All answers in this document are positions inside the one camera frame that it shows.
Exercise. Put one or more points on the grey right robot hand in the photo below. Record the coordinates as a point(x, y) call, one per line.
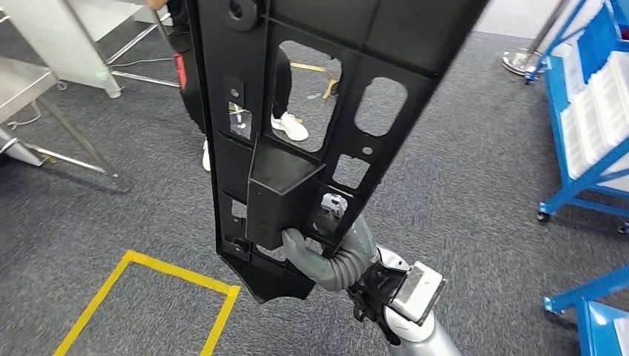
point(297, 250)

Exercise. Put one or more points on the black plastic panel part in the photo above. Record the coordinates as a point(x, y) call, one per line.
point(417, 29)

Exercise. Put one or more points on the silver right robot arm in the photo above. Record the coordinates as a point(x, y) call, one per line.
point(344, 275)

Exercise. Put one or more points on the person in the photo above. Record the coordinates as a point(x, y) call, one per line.
point(282, 83)

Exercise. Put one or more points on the chrome stanchion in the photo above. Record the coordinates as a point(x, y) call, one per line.
point(521, 61)

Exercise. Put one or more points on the white panel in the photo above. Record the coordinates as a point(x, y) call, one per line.
point(49, 39)

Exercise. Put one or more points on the white plastic crate stack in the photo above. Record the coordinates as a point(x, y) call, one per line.
point(594, 113)

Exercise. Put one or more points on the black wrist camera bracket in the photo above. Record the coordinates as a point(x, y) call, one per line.
point(376, 282)

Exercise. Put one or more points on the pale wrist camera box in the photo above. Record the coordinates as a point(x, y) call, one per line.
point(417, 290)

